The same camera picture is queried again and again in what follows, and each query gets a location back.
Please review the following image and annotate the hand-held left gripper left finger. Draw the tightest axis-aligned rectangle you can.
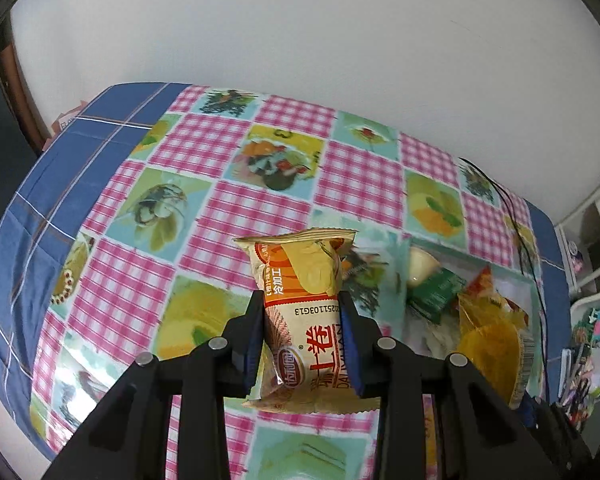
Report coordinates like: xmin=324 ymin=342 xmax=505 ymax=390
xmin=42 ymin=290 xmax=268 ymax=480

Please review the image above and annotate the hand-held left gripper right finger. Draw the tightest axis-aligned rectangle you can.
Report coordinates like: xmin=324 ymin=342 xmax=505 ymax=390
xmin=337 ymin=291 xmax=531 ymax=480

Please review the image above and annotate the red orange foil packet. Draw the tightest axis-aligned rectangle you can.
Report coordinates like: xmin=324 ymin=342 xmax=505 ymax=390
xmin=467 ymin=266 xmax=494 ymax=294

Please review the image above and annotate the colourful clutter pile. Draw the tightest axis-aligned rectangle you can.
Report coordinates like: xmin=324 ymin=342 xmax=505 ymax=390
xmin=555 ymin=305 xmax=600 ymax=426

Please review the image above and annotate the brown wooden frame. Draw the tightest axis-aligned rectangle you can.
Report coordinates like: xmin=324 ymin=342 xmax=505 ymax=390
xmin=0 ymin=45 xmax=56 ymax=151

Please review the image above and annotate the blue plaid sheet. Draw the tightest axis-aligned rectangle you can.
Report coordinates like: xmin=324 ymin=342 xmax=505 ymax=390
xmin=0 ymin=82 xmax=573 ymax=426

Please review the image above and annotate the clear plastic snack bin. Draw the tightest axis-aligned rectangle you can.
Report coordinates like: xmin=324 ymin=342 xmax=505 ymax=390
xmin=397 ymin=237 xmax=548 ymax=411

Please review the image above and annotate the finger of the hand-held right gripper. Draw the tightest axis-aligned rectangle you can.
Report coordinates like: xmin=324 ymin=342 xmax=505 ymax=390
xmin=519 ymin=392 xmax=556 ymax=432

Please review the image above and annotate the pink paper item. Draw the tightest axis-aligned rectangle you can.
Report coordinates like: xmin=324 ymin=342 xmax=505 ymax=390
xmin=50 ymin=102 xmax=88 ymax=136

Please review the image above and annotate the black cable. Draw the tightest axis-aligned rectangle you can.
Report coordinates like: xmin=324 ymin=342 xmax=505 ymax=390
xmin=457 ymin=157 xmax=551 ymax=401

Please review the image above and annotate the dark green snack packet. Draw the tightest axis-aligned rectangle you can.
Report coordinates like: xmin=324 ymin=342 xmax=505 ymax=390
xmin=407 ymin=267 xmax=468 ymax=321

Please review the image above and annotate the pink checked fruit tablecloth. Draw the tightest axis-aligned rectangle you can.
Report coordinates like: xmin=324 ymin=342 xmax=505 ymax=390
xmin=30 ymin=85 xmax=546 ymax=480

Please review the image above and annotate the yellow cake roll packet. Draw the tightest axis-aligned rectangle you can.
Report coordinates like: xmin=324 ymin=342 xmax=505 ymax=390
xmin=232 ymin=227 xmax=383 ymax=416

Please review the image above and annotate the orange translucent snack packet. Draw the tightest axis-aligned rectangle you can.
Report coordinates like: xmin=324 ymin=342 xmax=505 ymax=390
xmin=455 ymin=292 xmax=536 ymax=411

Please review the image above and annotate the white furniture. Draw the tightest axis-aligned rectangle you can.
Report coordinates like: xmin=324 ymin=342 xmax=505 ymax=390
xmin=552 ymin=145 xmax=600 ymax=311

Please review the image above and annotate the pale yellow snack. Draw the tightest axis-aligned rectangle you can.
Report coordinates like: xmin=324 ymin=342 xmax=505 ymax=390
xmin=407 ymin=247 xmax=441 ymax=288

